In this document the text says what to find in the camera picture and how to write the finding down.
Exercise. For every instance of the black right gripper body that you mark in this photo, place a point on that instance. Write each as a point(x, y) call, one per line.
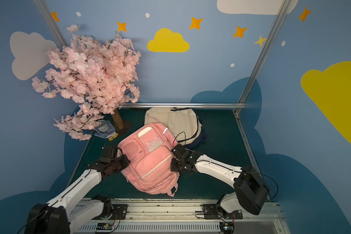
point(176, 161)

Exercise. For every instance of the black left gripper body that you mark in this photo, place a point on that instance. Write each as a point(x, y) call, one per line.
point(119, 162)

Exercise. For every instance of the pink backpack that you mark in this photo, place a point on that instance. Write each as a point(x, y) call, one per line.
point(149, 150)

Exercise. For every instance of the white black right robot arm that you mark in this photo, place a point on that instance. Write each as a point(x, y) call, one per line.
point(250, 190)

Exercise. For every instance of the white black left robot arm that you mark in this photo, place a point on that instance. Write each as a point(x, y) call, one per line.
point(60, 216)

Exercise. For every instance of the beige and navy backpack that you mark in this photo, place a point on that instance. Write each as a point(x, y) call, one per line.
point(183, 123)

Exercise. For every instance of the left green circuit board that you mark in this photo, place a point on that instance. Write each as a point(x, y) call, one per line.
point(104, 228)

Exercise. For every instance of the green circuit board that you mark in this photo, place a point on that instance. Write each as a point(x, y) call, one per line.
point(104, 228)
point(226, 228)

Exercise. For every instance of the right green circuit board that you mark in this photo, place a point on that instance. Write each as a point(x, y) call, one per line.
point(226, 228)

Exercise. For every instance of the pink artificial blossom tree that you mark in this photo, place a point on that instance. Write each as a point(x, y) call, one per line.
point(99, 77)

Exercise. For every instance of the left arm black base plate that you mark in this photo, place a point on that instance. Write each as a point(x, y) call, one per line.
point(117, 212)

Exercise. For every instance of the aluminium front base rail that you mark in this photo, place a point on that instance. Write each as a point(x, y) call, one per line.
point(184, 216)

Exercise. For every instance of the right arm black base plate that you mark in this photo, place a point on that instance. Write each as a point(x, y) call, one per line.
point(212, 211)

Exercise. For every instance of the aluminium back rail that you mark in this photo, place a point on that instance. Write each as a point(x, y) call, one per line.
point(140, 105)

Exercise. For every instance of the aluminium right side rail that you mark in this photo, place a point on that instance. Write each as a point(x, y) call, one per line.
point(245, 140)

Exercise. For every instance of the aluminium left corner post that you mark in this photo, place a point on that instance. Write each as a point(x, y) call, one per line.
point(46, 14)

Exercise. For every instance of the aluminium corner post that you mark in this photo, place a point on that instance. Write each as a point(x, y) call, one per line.
point(46, 14)
point(274, 30)

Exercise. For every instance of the aluminium right corner post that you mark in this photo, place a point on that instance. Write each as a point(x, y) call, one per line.
point(274, 30)

